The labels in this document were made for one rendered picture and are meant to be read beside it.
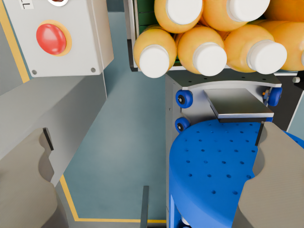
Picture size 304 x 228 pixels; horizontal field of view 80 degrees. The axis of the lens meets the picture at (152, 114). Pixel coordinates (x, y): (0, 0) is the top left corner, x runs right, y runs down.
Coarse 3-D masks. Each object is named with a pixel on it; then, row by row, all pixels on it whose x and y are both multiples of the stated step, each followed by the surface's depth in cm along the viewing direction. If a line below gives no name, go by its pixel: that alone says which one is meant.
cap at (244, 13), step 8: (232, 0) 21; (240, 0) 20; (248, 0) 20; (256, 0) 20; (264, 0) 20; (232, 8) 21; (240, 8) 20; (248, 8) 20; (256, 8) 20; (264, 8) 20; (240, 16) 21; (248, 16) 21; (256, 16) 21
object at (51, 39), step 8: (48, 24) 22; (40, 32) 22; (48, 32) 22; (56, 32) 22; (40, 40) 23; (48, 40) 22; (56, 40) 22; (64, 40) 23; (48, 48) 23; (56, 48) 23; (64, 48) 23
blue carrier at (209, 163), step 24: (216, 120) 44; (192, 144) 37; (216, 144) 37; (240, 144) 36; (192, 168) 31; (216, 168) 31; (240, 168) 31; (192, 192) 27; (216, 192) 27; (240, 192) 27; (192, 216) 28; (216, 216) 24
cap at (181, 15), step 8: (168, 0) 20; (176, 0) 20; (184, 0) 20; (192, 0) 20; (200, 0) 20; (168, 8) 21; (176, 8) 21; (184, 8) 21; (192, 8) 21; (200, 8) 21; (176, 16) 21; (184, 16) 21; (192, 16) 21
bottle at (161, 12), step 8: (160, 0) 24; (160, 8) 24; (160, 16) 25; (168, 16) 23; (200, 16) 25; (160, 24) 27; (168, 24) 25; (176, 24) 24; (184, 24) 24; (192, 24) 25; (176, 32) 27; (184, 32) 28
